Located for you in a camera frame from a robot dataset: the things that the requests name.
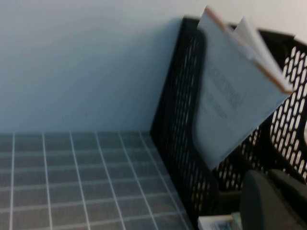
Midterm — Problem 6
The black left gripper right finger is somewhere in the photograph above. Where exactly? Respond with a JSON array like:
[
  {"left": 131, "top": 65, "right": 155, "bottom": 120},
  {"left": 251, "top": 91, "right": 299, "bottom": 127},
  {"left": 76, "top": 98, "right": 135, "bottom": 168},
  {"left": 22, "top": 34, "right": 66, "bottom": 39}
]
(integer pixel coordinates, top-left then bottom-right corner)
[{"left": 267, "top": 168, "right": 307, "bottom": 230}]

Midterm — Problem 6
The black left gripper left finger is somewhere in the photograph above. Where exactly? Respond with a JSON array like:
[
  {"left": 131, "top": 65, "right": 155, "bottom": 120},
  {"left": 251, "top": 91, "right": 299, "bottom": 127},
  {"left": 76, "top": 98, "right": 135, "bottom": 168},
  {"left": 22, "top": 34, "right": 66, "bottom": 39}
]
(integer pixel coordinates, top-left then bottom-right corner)
[{"left": 239, "top": 169, "right": 298, "bottom": 230}]

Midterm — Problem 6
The white book with blue title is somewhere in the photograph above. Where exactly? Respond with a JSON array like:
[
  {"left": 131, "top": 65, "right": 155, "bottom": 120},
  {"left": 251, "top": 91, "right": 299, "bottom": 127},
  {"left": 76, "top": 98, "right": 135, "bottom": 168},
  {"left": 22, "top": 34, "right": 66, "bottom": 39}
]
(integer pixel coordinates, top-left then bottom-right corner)
[{"left": 197, "top": 215, "right": 234, "bottom": 230}]

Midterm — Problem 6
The white book with orange edges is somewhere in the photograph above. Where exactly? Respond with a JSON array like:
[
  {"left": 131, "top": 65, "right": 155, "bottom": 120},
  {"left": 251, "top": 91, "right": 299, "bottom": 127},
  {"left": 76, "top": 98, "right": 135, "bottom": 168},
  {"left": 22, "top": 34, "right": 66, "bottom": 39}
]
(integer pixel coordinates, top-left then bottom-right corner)
[{"left": 195, "top": 5, "right": 295, "bottom": 172}]

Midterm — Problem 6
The black three-slot book stand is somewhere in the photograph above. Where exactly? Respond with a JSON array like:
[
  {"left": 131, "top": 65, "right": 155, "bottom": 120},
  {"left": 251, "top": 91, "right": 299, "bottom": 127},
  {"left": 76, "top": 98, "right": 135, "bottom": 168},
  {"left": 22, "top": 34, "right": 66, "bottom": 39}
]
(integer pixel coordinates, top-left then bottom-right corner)
[{"left": 149, "top": 15, "right": 307, "bottom": 217}]

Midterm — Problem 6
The grey checkered tablecloth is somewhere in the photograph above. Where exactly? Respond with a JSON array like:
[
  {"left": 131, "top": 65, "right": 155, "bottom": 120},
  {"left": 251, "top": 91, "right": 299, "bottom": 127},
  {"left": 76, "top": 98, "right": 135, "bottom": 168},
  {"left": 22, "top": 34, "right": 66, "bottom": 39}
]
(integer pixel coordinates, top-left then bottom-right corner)
[{"left": 0, "top": 130, "right": 195, "bottom": 230}]

